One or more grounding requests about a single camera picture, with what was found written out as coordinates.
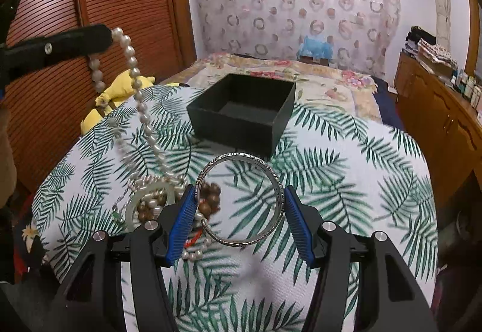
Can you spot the floral bedspread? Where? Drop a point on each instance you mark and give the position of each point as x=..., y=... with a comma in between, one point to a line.
x=316, y=85

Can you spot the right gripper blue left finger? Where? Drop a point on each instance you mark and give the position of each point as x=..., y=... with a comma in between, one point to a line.
x=90, y=296

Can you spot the blue plush toy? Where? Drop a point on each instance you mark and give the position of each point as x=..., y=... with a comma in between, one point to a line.
x=316, y=49

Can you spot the pale green jade bangle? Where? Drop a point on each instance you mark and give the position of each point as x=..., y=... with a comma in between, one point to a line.
x=147, y=203

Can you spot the pink circle patterned curtain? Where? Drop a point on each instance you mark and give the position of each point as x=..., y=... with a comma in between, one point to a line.
x=352, y=34

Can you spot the wooden slatted wardrobe door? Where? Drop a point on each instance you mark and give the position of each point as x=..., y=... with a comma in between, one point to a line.
x=41, y=110

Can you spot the wooden sideboard cabinet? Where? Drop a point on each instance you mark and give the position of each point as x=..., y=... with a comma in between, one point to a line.
x=444, y=126

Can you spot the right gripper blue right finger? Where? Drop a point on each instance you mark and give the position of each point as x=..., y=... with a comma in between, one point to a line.
x=389, y=298

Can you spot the silver engraved bangle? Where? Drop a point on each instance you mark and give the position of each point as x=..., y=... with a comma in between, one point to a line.
x=240, y=201

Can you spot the stack of folded clothes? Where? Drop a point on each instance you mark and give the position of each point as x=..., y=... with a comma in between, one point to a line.
x=422, y=46

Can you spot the cosmetic bottles on cabinet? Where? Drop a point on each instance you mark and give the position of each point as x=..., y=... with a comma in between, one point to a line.
x=467, y=93

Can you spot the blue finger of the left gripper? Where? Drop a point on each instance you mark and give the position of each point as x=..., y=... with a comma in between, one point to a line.
x=46, y=51

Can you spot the yellow plush toy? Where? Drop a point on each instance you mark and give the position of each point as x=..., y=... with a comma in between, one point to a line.
x=114, y=96

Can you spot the black square storage box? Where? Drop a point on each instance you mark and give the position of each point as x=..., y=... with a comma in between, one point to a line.
x=247, y=113

